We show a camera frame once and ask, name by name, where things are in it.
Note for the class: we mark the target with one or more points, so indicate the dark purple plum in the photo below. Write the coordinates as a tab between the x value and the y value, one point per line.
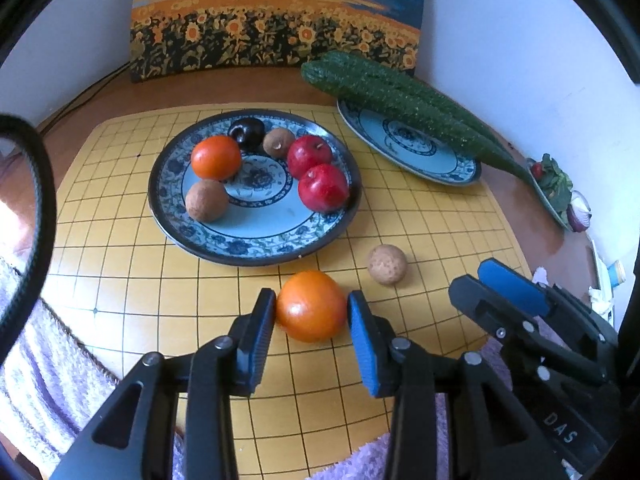
246	133

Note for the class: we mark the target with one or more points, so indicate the small dish with greens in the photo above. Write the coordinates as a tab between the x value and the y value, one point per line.
552	187

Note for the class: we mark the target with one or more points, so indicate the large brown round fruit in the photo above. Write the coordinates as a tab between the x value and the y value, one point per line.
206	201

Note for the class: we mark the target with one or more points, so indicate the red apple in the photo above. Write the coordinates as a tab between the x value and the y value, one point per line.
310	156
323	188

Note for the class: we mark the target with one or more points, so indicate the large blue patterned plate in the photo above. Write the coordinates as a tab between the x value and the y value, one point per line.
280	215

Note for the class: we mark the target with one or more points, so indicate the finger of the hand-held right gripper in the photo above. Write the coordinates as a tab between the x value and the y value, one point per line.
512	285
480	300

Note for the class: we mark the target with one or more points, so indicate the oval blue patterned plate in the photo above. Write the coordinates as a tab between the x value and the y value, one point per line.
425	160

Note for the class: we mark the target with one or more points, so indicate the purple fluffy towel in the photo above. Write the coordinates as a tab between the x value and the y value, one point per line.
50	370

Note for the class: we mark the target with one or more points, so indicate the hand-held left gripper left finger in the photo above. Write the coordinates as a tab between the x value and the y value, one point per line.
260	332

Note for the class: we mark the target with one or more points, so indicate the green ridged loofah gourd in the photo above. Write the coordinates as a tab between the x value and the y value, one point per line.
400	95

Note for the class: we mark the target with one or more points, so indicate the pale speckled brown fruit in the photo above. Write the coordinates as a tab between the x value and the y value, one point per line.
387	264

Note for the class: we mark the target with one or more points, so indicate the small brown round fruit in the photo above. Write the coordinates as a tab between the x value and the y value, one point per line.
278	143

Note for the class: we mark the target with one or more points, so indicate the red onion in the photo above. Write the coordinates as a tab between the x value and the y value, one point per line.
580	212

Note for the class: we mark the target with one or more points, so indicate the orange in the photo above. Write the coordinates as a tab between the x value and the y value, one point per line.
311	305
216	157

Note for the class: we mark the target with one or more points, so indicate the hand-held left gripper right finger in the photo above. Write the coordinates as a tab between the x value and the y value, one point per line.
362	345

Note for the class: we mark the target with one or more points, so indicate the yellow grid board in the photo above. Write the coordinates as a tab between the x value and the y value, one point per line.
125	270

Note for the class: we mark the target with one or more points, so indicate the sunflower field painting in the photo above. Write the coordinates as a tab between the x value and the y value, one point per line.
275	20

